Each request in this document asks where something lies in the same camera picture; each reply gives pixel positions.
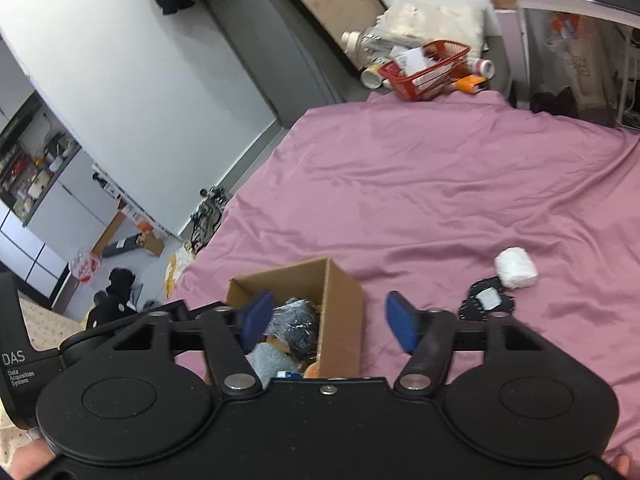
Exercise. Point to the purple bed sheet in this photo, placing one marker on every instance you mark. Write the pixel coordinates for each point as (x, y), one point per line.
(450, 185)

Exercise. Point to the white tote bag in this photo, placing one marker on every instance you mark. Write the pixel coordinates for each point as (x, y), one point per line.
(440, 20)

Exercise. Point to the flat cardboard box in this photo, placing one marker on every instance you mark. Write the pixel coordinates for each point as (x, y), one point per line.
(150, 242)

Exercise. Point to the black plush toy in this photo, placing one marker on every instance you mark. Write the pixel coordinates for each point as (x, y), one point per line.
(120, 280)

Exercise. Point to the printed paper bag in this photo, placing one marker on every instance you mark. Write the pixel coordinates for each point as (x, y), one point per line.
(585, 70)

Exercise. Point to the black bag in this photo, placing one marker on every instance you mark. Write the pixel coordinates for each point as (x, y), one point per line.
(555, 102)

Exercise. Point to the black pouch with white label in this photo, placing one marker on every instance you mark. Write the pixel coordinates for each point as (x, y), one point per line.
(475, 305)

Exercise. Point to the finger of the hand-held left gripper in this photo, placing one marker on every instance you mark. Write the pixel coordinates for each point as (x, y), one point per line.
(82, 342)

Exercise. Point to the grey door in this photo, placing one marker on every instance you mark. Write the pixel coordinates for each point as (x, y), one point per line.
(280, 70)

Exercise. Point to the black sequin pouch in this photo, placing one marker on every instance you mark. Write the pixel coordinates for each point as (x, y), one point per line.
(295, 327)

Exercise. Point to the person's right hand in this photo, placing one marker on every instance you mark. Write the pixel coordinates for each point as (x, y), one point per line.
(621, 464)

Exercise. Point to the paper tube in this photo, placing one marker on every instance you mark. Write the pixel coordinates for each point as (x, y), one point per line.
(372, 76)

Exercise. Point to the orange packet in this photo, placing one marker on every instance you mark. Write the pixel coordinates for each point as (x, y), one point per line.
(470, 84)

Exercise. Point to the red plastic basket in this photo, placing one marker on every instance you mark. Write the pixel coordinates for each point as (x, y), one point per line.
(425, 82)

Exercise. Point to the white desk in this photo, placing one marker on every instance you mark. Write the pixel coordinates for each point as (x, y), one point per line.
(550, 2)

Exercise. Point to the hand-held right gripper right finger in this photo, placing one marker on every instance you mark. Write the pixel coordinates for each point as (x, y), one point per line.
(402, 320)

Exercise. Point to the white kitchen cabinet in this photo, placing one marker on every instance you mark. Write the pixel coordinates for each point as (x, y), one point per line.
(75, 200)

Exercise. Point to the white soft roll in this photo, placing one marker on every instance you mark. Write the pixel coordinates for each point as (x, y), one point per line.
(517, 267)

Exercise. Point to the pink-capped white bottle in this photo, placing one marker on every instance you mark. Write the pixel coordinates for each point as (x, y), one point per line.
(481, 66)

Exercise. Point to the blue tissue packet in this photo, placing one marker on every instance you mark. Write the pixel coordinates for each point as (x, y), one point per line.
(287, 375)

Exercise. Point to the red white plastic bag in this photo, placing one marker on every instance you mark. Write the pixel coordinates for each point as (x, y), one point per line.
(84, 264)

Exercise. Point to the white metal rack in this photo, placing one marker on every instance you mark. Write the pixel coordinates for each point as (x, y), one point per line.
(627, 100)

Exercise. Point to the cream dotted cloth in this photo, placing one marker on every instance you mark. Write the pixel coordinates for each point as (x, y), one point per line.
(47, 322)

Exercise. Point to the yellow paper bag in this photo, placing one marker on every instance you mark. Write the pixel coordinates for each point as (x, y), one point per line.
(177, 272)

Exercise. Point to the brown cardboard box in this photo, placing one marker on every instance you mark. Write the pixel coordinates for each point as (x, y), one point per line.
(340, 310)

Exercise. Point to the person's left hand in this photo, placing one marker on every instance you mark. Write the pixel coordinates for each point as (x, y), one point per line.
(30, 455)

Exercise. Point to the clear plastic bottle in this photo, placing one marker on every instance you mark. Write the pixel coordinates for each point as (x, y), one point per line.
(370, 42)

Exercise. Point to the grey-blue round plush toy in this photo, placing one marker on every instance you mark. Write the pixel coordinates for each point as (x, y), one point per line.
(270, 357)

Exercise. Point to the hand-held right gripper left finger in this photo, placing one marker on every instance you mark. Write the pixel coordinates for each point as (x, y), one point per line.
(257, 317)

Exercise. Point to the orange green burger plush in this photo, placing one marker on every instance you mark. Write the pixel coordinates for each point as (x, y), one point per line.
(312, 370)

